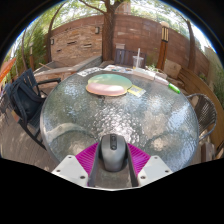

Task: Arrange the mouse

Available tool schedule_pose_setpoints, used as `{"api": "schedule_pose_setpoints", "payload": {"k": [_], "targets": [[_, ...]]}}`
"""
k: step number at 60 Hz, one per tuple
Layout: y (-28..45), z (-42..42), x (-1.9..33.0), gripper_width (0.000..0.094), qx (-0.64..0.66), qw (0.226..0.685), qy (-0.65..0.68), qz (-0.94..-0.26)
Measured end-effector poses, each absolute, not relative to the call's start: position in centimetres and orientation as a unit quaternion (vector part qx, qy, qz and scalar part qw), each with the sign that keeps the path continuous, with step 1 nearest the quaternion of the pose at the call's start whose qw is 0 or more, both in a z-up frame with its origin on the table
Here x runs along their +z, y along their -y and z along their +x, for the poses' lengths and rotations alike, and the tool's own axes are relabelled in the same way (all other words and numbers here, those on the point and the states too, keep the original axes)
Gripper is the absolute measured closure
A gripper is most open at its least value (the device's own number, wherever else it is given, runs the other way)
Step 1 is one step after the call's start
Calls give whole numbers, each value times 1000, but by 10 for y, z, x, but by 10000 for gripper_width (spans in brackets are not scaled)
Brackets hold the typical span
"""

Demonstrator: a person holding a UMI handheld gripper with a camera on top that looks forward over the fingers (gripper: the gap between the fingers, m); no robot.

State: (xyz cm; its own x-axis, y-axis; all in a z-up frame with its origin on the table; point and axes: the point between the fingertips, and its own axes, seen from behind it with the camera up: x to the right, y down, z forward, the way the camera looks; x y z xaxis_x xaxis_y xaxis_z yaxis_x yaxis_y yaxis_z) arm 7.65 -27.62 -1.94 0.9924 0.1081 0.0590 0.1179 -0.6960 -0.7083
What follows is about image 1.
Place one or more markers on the wooden lamp post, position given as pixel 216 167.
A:
pixel 163 46

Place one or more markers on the stone planter ledge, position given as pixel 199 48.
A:
pixel 66 68

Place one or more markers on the open white book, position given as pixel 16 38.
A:
pixel 150 75

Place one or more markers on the black patio chair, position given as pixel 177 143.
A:
pixel 25 100

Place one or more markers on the brown wicker chair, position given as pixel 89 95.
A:
pixel 204 111

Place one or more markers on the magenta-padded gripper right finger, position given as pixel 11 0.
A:
pixel 154 169

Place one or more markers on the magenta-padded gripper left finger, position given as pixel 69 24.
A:
pixel 68 168

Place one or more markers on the round green pink mouse pad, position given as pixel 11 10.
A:
pixel 108 83

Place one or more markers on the grey computer mouse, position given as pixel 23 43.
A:
pixel 113 153

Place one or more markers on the clear plastic cup with straw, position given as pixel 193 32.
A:
pixel 138 62

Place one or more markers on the green marker pen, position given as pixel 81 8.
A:
pixel 174 88

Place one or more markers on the yellow card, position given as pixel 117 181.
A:
pixel 136 90

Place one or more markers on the wall lamp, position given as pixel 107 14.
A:
pixel 52 41
pixel 97 30

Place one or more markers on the dark wooden slatted chair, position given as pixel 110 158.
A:
pixel 125 56

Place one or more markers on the large tree trunk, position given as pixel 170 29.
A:
pixel 108 36

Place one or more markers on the thin tree trunk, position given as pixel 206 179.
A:
pixel 192 46

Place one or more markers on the white license plate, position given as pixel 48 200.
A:
pixel 89 71

